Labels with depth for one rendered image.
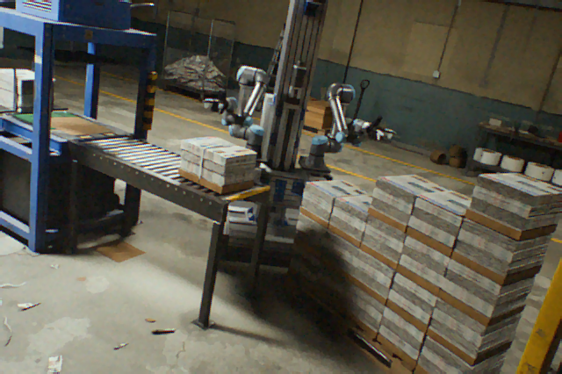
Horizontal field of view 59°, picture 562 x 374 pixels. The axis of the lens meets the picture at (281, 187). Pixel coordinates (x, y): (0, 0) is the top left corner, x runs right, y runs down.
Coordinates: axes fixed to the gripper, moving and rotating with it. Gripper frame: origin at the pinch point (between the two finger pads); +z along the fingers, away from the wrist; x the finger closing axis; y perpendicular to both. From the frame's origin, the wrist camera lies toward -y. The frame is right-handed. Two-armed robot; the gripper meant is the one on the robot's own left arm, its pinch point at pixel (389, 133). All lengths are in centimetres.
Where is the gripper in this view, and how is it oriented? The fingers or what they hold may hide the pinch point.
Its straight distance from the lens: 350.9
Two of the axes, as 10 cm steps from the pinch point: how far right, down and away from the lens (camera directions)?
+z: 5.2, 3.5, -7.7
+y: -0.7, 9.2, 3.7
